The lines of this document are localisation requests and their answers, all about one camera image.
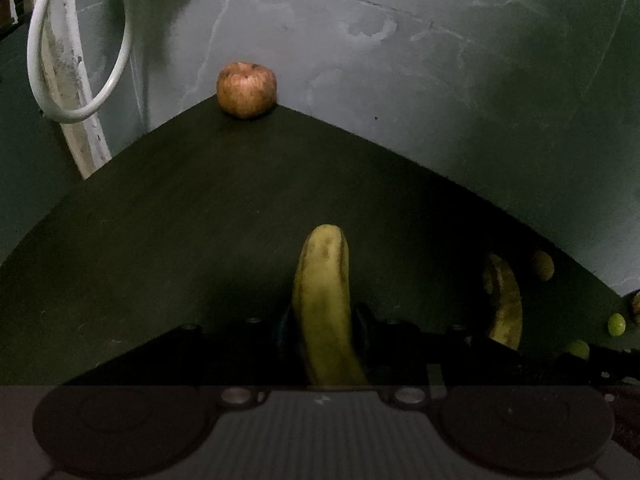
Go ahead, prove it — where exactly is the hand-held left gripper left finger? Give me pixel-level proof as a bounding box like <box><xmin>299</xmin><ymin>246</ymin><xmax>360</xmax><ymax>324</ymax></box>
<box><xmin>60</xmin><ymin>306</ymin><xmax>307</xmax><ymax>407</ymax></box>

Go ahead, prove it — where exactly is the large yellow banana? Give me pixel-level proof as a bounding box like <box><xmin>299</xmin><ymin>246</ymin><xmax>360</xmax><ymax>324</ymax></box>
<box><xmin>291</xmin><ymin>224</ymin><xmax>370</xmax><ymax>387</ymax></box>

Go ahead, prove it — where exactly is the brown spotted banana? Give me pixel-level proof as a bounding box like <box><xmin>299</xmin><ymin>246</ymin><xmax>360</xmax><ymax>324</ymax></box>
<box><xmin>482</xmin><ymin>252</ymin><xmax>524</xmax><ymax>352</ymax></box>

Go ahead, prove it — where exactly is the red apple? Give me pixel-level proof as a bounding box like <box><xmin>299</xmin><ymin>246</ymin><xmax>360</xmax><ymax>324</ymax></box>
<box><xmin>216</xmin><ymin>61</ymin><xmax>278</xmax><ymax>120</ymax></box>

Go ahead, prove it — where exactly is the white painted door frame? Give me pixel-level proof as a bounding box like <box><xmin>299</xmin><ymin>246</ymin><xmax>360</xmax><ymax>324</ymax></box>
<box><xmin>42</xmin><ymin>0</ymin><xmax>112</xmax><ymax>180</ymax></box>

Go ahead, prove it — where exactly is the brown walnut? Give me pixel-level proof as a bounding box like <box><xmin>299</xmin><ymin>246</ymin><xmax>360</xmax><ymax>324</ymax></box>
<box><xmin>531</xmin><ymin>250</ymin><xmax>555</xmax><ymax>282</ymax></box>

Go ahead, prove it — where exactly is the white cable loop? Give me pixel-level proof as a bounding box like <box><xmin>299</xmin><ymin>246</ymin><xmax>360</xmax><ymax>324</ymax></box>
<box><xmin>27</xmin><ymin>0</ymin><xmax>132</xmax><ymax>124</ymax></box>

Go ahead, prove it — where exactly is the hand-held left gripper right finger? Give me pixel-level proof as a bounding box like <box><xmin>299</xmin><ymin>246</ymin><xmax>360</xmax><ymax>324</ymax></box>
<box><xmin>349</xmin><ymin>302</ymin><xmax>593</xmax><ymax>407</ymax></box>

